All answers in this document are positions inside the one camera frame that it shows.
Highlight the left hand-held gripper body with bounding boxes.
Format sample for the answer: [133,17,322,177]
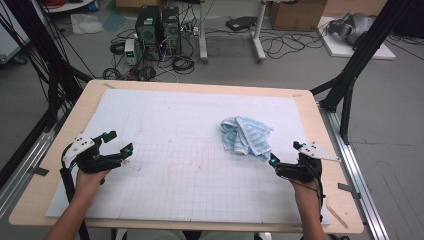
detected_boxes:
[61,132,113,175]

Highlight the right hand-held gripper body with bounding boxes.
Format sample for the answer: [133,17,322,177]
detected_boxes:
[275,141,342,184]

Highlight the blue white striped towel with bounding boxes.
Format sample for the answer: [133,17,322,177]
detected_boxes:
[219,115,275,161]

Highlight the person's right hand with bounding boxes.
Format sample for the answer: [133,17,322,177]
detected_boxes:
[289,178,323,202]

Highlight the person's left hand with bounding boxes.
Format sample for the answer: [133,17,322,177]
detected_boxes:
[74,166,111,201]

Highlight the grey tape piece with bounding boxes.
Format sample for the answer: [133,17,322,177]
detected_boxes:
[337,182,362,200]
[27,166,50,177]

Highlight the white gridded mat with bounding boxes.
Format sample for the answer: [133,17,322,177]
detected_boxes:
[44,88,332,226]

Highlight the small white power supply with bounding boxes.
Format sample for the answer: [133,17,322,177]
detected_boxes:
[123,38,138,66]

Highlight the white board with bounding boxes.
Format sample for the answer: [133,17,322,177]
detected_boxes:
[316,16,397,61]

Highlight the black computer tower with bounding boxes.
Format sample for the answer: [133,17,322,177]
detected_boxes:
[161,6,183,56]
[134,5,163,62]

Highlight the clear plastic bag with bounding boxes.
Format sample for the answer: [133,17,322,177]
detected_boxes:
[70,13,105,35]

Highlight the white table leg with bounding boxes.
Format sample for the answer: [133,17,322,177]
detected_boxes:
[251,0,267,63]
[197,0,209,64]

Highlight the brown cardboard box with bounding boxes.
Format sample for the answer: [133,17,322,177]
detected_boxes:
[268,0,328,32]

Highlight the grey headset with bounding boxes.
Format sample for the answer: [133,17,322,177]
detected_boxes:
[327,12,376,46]

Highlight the black flat device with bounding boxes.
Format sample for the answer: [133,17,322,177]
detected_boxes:
[225,15,258,32]

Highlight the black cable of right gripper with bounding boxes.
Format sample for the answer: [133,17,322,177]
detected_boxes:
[308,162,327,223]

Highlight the aluminium rail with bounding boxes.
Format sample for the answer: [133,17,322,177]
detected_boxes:
[0,128,57,219]
[319,105,390,240]

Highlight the coiled black cable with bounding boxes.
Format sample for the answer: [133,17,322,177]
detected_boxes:
[109,39,126,56]
[137,65,157,81]
[171,54,196,76]

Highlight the black metal frame stand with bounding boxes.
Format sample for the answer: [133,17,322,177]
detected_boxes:
[2,0,94,132]
[309,0,415,145]

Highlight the loose black floor cables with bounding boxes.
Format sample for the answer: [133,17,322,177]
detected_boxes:
[259,29,326,61]

